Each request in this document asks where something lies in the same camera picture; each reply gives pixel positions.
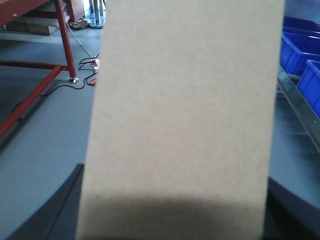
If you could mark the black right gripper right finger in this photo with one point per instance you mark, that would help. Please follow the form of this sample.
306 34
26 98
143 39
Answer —
288 216

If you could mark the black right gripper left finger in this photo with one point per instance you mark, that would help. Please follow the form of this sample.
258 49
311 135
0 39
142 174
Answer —
57 218

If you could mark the brown cardboard box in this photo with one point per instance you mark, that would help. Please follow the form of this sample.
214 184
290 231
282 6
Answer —
182 121

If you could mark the blue bin on shelf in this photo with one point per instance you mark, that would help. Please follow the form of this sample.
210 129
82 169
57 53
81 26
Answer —
300 42

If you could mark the white orange power strip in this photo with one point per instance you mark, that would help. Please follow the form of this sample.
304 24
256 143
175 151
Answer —
96 63

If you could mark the steel shelf rail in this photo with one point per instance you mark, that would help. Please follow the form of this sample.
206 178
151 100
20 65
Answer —
304 112

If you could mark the red metal table frame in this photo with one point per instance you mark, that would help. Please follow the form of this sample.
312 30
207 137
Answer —
9 11

